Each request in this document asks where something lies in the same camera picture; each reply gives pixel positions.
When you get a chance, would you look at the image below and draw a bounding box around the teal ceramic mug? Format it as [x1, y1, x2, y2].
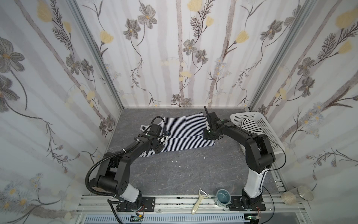
[214, 189, 231, 207]

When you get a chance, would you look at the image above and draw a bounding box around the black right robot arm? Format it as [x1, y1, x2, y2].
[203, 111, 276, 211]

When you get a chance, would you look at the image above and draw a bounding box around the aluminium mounting rail frame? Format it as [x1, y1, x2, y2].
[73, 195, 312, 224]

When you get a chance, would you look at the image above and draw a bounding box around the black white striped tank top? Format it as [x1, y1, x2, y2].
[240, 119, 264, 135]

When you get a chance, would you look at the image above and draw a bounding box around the blue white striped tank top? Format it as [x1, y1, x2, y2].
[139, 111, 216, 158]

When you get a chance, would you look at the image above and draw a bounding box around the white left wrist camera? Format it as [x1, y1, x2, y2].
[159, 131, 171, 144]

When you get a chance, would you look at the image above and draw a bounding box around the black corrugated cable conduit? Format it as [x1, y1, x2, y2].
[84, 149, 126, 224]

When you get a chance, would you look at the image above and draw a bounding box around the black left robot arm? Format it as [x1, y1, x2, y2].
[85, 124, 171, 210]

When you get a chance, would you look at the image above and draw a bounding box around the cream vegetable peeler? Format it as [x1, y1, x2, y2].
[191, 188, 209, 215]

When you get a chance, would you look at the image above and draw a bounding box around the white plastic laundry basket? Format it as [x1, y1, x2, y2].
[230, 112, 285, 155]

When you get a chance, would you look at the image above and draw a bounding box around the clear jar with metal lid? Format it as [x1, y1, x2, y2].
[281, 185, 314, 205]

